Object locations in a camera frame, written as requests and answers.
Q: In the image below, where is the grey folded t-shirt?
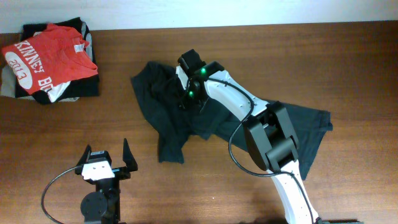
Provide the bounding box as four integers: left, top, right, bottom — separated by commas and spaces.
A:
1, 65, 79, 102

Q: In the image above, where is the red folded t-shirt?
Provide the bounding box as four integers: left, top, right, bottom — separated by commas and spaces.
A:
1, 24, 98, 95

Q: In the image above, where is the white folded t-shirt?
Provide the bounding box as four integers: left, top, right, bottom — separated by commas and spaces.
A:
47, 82, 70, 103

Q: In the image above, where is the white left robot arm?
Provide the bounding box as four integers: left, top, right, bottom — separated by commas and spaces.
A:
75, 139, 138, 224

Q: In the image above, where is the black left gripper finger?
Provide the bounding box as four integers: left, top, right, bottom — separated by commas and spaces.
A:
123, 138, 138, 172
76, 144, 91, 166

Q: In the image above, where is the dark green t-shirt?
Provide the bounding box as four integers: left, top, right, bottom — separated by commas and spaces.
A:
131, 61, 333, 179

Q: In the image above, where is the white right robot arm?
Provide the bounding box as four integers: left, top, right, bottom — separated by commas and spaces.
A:
176, 49, 322, 224

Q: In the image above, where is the black folded t-shirt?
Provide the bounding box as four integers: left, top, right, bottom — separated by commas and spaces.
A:
11, 17, 100, 105

